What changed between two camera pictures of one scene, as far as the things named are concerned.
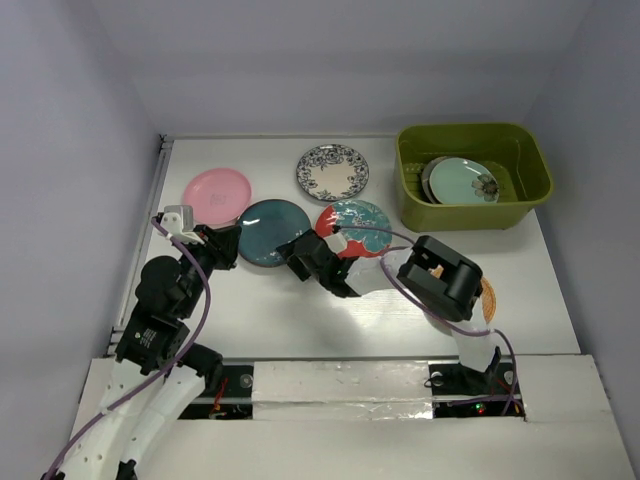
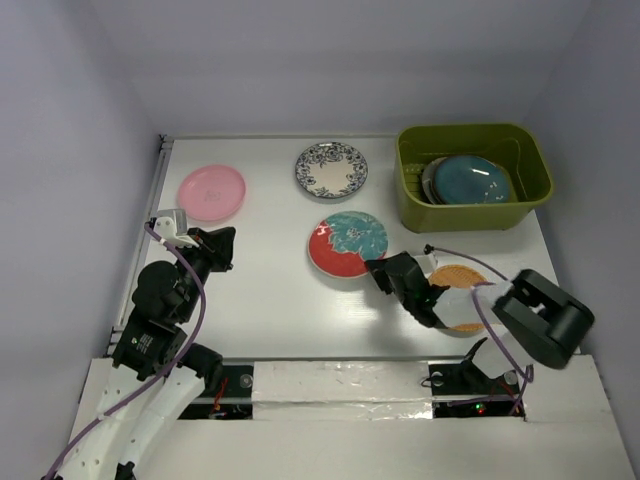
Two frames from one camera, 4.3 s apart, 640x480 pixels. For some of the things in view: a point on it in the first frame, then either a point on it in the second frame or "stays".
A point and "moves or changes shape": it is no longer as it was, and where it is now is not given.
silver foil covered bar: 342,390 stays
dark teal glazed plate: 267,225 to 470,180
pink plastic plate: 217,195 stays
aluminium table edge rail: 130,285 stays
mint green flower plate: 463,181 to 428,182
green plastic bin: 517,156 stays
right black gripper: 295,261 to 380,273
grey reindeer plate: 425,178 stays
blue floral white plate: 332,172 stays
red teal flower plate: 365,227 moves or changes shape
